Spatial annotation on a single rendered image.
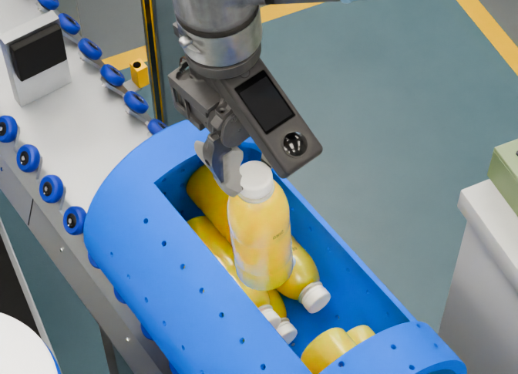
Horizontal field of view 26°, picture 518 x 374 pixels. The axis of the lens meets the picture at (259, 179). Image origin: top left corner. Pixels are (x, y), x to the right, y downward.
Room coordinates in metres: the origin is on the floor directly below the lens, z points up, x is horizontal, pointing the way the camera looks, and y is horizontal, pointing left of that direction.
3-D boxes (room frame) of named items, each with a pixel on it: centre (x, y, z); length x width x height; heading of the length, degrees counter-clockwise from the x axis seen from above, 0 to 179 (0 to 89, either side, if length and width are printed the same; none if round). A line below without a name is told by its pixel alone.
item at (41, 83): (1.28, 0.37, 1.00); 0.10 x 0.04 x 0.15; 126
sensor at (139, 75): (1.31, 0.23, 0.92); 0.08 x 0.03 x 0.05; 126
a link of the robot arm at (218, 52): (0.72, 0.04, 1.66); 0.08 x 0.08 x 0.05
